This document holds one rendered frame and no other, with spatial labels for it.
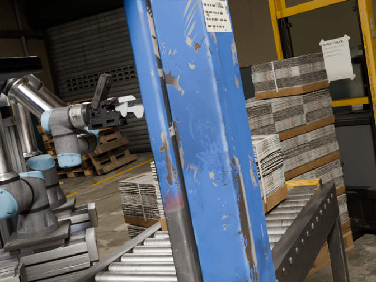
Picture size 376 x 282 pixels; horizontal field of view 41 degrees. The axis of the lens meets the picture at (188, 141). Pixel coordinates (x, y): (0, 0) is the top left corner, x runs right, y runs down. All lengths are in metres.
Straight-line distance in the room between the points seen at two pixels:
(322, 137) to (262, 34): 6.31
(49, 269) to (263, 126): 1.43
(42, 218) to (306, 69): 1.91
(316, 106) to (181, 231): 2.76
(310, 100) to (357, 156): 0.80
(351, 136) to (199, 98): 3.37
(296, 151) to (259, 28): 6.55
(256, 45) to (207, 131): 9.03
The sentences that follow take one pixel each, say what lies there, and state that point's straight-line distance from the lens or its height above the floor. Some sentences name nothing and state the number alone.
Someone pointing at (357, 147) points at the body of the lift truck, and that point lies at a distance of 3.82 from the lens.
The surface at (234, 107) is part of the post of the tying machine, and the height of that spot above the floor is 1.22.
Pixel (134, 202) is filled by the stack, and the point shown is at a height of 0.72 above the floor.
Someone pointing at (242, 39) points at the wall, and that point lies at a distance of 9.58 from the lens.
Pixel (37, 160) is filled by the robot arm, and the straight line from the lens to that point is 2.40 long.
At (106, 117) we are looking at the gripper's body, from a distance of 1.58.
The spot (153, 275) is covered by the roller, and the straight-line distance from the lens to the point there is 1.33.
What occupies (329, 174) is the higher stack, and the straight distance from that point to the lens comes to 3.32.
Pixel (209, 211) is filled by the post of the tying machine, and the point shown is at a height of 1.13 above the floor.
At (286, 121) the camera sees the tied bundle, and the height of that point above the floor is 0.93.
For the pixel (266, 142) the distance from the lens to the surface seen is 1.69.
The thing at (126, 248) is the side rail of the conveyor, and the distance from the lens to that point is 1.58.
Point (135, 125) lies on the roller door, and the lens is 10.65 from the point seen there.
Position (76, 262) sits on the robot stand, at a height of 0.69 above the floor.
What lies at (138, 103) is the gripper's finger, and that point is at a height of 1.22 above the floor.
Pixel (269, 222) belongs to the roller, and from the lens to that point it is 1.58.
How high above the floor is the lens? 1.26
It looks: 6 degrees down
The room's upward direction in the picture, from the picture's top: 11 degrees counter-clockwise
